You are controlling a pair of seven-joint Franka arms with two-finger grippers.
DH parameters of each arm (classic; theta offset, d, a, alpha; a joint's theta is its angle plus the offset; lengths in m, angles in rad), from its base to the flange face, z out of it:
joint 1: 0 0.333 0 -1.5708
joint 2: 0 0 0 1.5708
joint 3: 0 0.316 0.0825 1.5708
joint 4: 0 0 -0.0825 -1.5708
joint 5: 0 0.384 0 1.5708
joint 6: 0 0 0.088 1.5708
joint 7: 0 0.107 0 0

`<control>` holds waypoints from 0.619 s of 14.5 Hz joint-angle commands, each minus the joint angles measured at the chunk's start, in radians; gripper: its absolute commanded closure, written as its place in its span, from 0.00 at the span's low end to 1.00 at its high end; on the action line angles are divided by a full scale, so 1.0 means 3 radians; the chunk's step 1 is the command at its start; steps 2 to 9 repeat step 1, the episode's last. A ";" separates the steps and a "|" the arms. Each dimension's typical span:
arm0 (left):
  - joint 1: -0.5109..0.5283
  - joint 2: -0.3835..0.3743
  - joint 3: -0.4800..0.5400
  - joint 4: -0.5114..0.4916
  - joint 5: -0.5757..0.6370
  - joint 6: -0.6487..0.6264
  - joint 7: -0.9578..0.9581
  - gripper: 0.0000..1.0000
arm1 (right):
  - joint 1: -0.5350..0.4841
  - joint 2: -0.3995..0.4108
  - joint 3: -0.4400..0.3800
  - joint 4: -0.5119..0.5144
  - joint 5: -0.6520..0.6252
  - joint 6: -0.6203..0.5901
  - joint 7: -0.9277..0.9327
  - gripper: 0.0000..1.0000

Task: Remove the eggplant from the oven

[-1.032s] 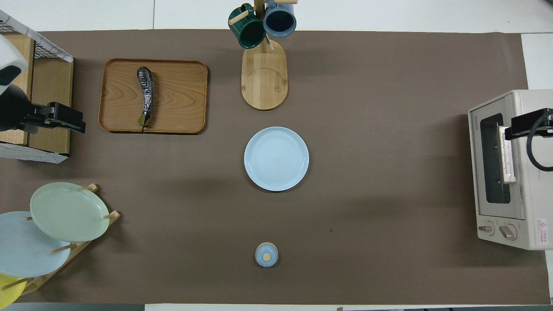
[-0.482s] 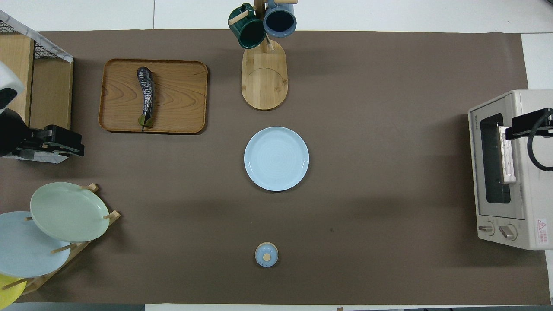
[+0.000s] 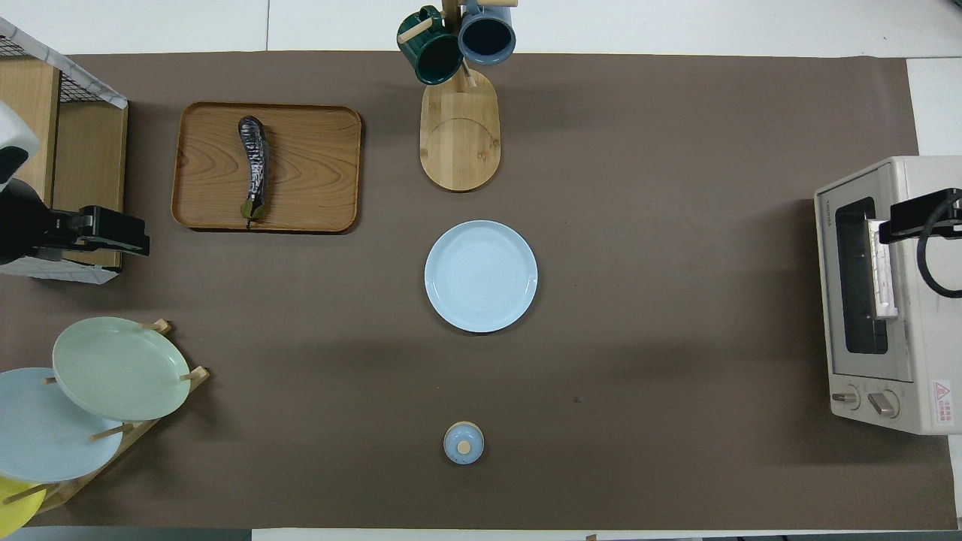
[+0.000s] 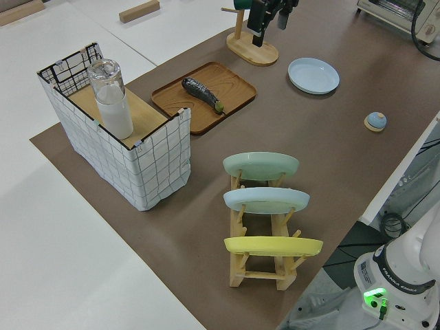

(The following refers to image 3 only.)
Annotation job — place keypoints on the large light blue plate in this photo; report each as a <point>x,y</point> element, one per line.
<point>45,436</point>

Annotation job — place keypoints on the wooden plate rack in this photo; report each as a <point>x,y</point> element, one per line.
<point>137,438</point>

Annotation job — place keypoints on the toaster oven glass door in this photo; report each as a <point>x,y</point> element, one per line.
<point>829,300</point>

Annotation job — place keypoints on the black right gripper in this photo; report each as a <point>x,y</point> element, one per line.
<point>913,216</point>

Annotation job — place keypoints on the yellow plate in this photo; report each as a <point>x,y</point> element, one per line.
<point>15,511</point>

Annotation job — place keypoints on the dark purple eggplant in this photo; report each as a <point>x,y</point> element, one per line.
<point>255,161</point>

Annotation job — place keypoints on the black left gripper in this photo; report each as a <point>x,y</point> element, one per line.
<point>116,231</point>

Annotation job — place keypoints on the pale green plate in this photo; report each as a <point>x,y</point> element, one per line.
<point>120,368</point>

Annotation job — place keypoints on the small light blue plate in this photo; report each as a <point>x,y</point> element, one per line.
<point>481,276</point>

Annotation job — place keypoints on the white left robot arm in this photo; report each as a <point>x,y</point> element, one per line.
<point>19,222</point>

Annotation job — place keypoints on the blue mug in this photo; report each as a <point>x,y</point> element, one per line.
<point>487,37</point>

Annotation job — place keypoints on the dark green mug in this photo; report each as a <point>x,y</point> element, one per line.
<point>432,58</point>

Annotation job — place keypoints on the silver oven knob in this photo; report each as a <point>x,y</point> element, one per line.
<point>846,399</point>
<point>884,404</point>

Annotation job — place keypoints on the wooden serving tray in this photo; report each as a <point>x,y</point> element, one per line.
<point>316,165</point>

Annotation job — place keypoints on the brown table mat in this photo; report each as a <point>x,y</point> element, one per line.
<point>639,300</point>

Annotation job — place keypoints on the wooden mug tree stand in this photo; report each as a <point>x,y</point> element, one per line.
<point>458,143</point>

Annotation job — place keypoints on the wooden two-level shelf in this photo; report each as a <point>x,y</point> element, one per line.
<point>90,165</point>

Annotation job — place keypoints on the cream toaster oven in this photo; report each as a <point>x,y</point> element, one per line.
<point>924,338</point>

